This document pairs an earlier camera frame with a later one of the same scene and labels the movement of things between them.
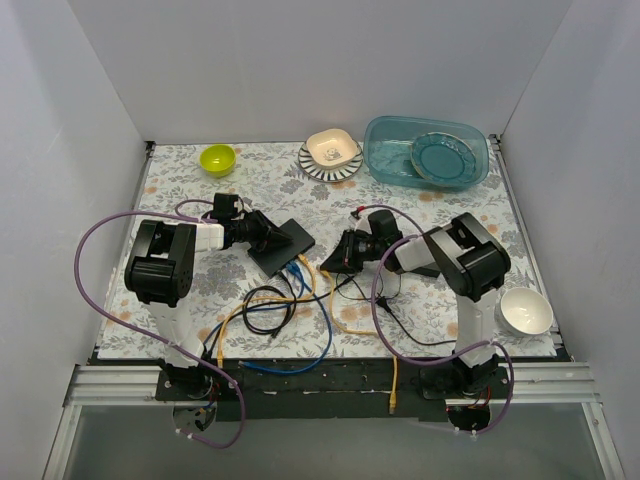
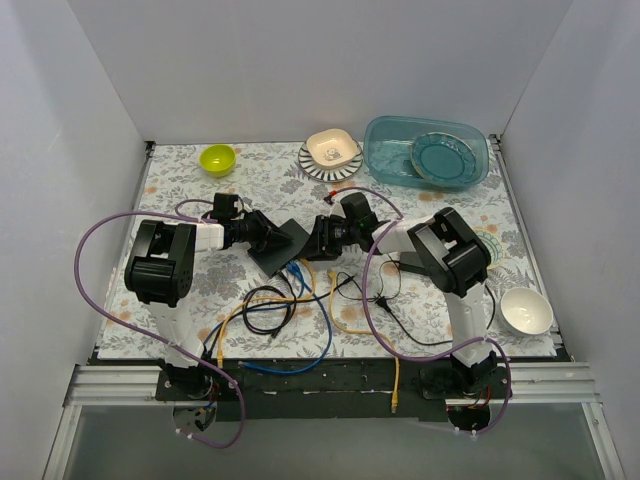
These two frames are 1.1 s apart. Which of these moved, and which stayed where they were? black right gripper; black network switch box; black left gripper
Moved: black right gripper
Stayed: black network switch box; black left gripper
